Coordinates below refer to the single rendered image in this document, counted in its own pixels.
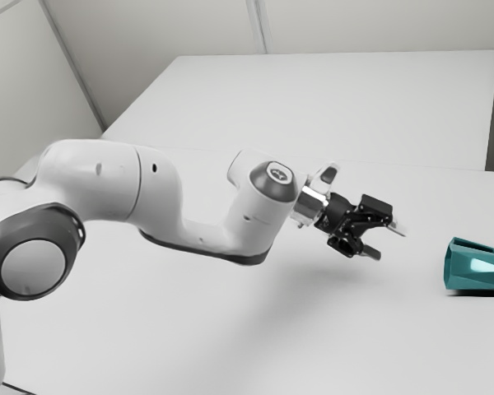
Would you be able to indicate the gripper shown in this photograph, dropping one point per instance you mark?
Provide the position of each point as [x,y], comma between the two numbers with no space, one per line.
[336,214]

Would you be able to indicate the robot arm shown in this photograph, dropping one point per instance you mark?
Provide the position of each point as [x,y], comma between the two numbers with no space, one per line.
[156,193]

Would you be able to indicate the teal faceted mug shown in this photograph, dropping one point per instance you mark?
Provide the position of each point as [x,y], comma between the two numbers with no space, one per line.
[473,267]

